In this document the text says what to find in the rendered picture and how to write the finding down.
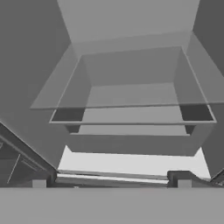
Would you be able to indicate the clear glass fridge shelf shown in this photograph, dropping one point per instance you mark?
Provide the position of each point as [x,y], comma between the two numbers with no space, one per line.
[52,96]

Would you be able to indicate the grey fridge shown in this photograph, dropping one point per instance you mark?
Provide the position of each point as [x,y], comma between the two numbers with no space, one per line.
[131,17]

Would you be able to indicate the framed glass fridge shelf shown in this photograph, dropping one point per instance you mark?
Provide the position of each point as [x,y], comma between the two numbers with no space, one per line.
[131,123]

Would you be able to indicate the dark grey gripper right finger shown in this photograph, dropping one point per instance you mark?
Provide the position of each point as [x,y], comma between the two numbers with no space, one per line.
[183,176]

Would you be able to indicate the dark grey fridge door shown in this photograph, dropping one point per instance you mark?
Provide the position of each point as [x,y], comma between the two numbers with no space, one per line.
[20,157]
[218,178]

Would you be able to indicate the grey fridge drawer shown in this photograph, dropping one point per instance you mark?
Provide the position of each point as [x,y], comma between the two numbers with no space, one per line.
[131,144]

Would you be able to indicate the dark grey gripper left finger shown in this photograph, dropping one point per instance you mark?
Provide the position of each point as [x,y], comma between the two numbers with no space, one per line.
[51,178]

